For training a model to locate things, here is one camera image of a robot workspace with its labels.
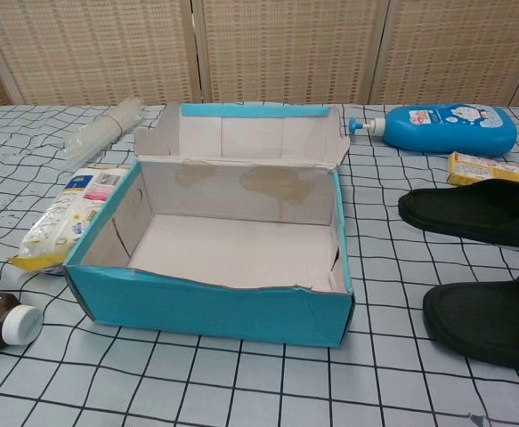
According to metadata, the black slipper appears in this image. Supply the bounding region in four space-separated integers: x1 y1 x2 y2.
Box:
422 269 519 374
397 180 519 250

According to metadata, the dark juice bottle white cap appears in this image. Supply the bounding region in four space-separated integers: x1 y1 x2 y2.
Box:
0 288 45 355

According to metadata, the teal cardboard shoe box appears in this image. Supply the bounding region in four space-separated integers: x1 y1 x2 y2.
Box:
62 101 354 335

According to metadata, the blue checkered tablecloth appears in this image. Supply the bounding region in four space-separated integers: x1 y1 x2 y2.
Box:
0 102 519 427

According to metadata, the woven folding screen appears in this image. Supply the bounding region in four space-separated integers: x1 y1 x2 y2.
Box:
0 0 519 108

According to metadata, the white and yellow wipes pack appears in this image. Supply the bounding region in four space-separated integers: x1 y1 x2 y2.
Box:
7 163 129 273

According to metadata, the blue pump detergent bottle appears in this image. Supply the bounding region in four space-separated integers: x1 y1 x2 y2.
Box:
347 104 519 157

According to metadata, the yellow cardboard packet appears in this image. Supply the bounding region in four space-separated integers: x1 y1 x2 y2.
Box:
445 150 519 190

